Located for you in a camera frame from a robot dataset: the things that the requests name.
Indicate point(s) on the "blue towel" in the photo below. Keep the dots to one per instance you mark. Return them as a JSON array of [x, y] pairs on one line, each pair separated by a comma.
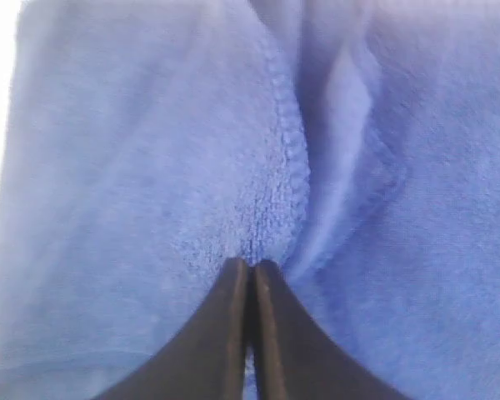
[[356, 143]]

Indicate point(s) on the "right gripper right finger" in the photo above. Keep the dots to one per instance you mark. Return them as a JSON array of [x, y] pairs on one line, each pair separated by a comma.
[[294, 358]]

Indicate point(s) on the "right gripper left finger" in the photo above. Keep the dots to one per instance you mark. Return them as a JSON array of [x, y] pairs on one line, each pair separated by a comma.
[[206, 358]]

